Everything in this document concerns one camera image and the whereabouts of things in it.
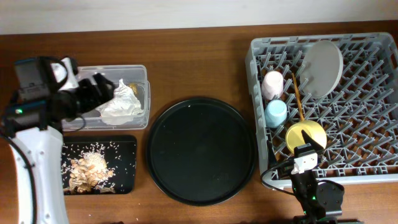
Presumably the grey round plate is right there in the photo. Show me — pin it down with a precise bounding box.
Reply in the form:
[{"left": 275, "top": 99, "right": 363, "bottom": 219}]
[{"left": 299, "top": 40, "right": 343, "bottom": 98}]

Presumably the gold candy wrapper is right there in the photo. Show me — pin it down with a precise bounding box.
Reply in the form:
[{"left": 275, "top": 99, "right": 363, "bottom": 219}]
[{"left": 128, "top": 83, "right": 139, "bottom": 95}]

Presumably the grey dishwasher rack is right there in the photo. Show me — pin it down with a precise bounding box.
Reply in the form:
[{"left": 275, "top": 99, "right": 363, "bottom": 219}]
[{"left": 245, "top": 32, "right": 397, "bottom": 189}]

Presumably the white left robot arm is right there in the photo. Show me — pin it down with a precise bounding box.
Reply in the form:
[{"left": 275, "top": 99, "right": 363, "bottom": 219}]
[{"left": 1, "top": 56, "right": 115, "bottom": 223}]

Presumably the wooden chopstick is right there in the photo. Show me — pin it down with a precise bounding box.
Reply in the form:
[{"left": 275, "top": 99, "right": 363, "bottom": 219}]
[{"left": 292, "top": 73, "right": 305, "bottom": 121}]

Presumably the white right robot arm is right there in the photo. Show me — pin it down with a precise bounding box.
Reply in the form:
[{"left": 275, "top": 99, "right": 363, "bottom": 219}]
[{"left": 261, "top": 130, "right": 345, "bottom": 224}]

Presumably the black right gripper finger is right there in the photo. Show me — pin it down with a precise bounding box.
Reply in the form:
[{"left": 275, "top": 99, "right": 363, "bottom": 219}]
[
  {"left": 267, "top": 142, "right": 278, "bottom": 170},
  {"left": 301, "top": 130, "right": 323, "bottom": 151}
]

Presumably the food scraps and rice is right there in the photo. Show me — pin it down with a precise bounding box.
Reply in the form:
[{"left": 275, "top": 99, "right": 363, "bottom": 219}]
[{"left": 61, "top": 141, "right": 121, "bottom": 195}]

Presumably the white paper napkin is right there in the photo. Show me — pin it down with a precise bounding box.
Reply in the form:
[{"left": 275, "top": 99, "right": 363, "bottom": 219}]
[{"left": 96, "top": 79, "right": 144, "bottom": 117}]

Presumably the black rectangular tray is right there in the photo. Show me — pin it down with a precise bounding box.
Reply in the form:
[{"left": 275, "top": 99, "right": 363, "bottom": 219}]
[{"left": 63, "top": 135, "right": 137, "bottom": 195}]

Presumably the black round tray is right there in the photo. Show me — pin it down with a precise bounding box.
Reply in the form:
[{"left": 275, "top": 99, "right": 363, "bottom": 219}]
[{"left": 146, "top": 97, "right": 257, "bottom": 206}]

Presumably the pink cup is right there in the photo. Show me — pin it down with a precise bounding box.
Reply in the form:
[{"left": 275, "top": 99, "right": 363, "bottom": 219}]
[{"left": 261, "top": 71, "right": 284, "bottom": 100}]

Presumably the yellow bowl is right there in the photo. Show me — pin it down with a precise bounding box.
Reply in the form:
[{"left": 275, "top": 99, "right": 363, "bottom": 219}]
[{"left": 285, "top": 119, "right": 328, "bottom": 155}]

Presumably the clear plastic waste bin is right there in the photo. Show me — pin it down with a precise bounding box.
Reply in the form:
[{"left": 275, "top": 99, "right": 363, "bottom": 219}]
[{"left": 62, "top": 65, "right": 150, "bottom": 131}]

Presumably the light blue cup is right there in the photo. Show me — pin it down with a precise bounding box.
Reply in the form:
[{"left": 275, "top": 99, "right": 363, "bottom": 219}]
[{"left": 264, "top": 100, "right": 287, "bottom": 128}]

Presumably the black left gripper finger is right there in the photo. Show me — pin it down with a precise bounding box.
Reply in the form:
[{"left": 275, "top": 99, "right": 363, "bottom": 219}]
[
  {"left": 93, "top": 73, "right": 115, "bottom": 95},
  {"left": 90, "top": 93, "right": 114, "bottom": 111}
]

